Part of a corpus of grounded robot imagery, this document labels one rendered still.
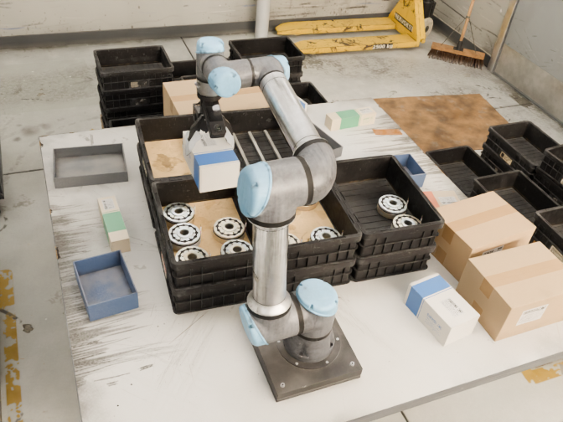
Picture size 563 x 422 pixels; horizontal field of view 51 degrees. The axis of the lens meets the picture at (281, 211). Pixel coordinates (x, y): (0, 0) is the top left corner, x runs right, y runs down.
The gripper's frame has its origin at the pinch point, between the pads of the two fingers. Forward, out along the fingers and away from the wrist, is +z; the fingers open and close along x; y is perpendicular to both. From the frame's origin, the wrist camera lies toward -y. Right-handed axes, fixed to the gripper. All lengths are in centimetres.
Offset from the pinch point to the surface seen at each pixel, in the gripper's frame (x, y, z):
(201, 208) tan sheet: 0.4, 8.0, 27.7
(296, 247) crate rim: -18.8, -28.1, 18.4
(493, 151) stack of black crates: -187, 66, 72
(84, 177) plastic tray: 35, 47, 36
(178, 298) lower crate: 16.7, -24.6, 33.4
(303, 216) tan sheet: -32.2, -5.3, 27.8
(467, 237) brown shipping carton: -81, -33, 25
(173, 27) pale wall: -65, 325, 99
